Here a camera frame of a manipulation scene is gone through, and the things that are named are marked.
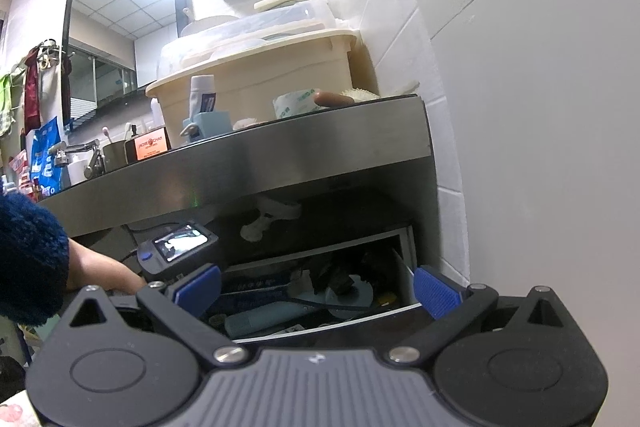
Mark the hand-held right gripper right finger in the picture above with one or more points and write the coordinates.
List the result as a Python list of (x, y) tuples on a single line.
[(434, 292)]

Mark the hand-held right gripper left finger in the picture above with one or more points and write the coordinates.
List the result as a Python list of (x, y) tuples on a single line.
[(200, 289)]

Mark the black drawer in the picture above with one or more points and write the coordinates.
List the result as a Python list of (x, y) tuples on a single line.
[(407, 257)]

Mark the grey toothpaste tube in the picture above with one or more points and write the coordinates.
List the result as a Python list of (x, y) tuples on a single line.
[(265, 321)]

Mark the person's left forearm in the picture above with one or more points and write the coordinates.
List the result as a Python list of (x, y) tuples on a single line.
[(25, 257)]

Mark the black desktop counter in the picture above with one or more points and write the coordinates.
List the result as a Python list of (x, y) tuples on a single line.
[(300, 152)]

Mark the person's left hand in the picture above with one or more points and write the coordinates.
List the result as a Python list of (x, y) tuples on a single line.
[(111, 275)]

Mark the grey round disc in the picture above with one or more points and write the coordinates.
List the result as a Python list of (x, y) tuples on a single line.
[(359, 291)]

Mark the white hook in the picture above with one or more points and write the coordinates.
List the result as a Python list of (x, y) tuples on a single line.
[(270, 217)]

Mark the black smartphone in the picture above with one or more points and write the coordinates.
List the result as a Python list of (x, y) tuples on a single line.
[(146, 147)]

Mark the green mug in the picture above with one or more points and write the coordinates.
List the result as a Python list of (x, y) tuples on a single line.
[(114, 155)]

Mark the light blue small box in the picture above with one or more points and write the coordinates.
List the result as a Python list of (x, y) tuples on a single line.
[(207, 126)]

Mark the white cup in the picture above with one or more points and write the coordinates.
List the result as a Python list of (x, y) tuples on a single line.
[(76, 173)]

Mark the white toothbrush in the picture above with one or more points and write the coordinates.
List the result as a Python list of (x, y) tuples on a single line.
[(129, 131)]

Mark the pink toothbrush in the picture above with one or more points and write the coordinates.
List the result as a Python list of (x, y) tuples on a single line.
[(106, 134)]

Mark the metal faucet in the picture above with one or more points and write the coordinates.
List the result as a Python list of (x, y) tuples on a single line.
[(75, 152)]

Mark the white tube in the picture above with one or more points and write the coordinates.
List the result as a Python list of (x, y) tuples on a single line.
[(202, 94)]

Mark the blue plastic bag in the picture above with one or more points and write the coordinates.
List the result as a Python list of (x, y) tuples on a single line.
[(45, 152)]

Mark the red packets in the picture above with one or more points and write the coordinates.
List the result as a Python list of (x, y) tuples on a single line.
[(20, 172)]

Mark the beige dish bin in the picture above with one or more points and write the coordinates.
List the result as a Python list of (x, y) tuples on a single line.
[(260, 82)]

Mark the white hanging towel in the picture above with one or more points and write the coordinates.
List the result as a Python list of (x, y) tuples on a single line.
[(51, 79)]

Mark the dark red hanging cloth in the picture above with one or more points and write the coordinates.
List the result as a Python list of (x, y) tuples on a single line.
[(32, 92)]

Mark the green hanging cloth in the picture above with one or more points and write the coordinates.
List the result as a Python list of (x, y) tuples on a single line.
[(5, 104)]

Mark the wall mirror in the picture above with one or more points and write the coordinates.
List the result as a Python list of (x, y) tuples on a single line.
[(115, 32)]

